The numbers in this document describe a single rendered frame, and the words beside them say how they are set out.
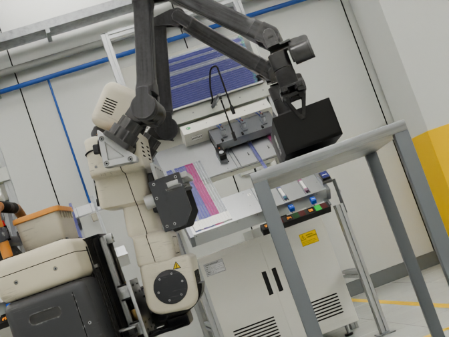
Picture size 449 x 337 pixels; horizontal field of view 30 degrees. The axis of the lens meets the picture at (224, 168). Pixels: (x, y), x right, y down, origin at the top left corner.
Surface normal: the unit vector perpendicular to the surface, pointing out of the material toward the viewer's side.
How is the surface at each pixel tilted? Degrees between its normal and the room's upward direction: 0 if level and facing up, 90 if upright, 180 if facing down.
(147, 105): 79
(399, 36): 90
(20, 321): 90
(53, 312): 90
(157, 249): 90
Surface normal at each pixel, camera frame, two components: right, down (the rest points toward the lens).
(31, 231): -0.04, -0.04
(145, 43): -0.19, -0.21
